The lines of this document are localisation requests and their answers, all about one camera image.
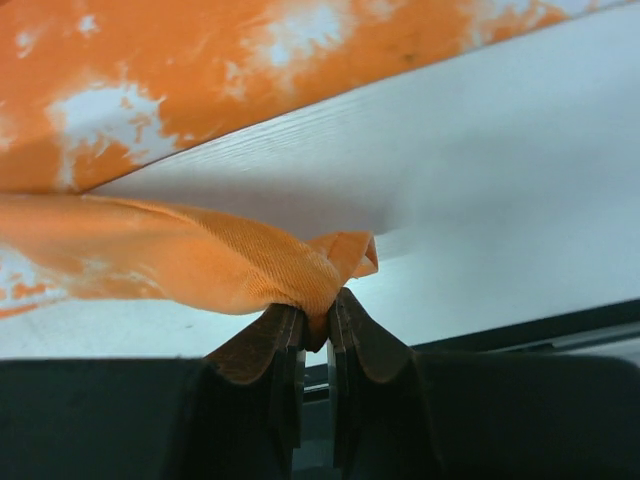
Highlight orange tie-dye trousers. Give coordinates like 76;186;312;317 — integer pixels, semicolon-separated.
1;1;599;347

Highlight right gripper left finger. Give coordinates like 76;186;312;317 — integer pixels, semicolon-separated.
1;305;305;479

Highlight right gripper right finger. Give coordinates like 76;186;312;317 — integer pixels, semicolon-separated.
328;290;639;479

